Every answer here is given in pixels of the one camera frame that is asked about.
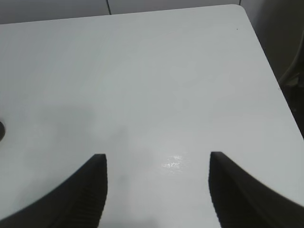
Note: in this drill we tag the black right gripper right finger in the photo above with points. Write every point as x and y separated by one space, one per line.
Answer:
241 201

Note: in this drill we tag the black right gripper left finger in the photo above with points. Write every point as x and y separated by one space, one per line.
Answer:
78 202

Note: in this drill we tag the small black teacup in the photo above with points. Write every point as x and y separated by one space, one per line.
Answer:
2 131

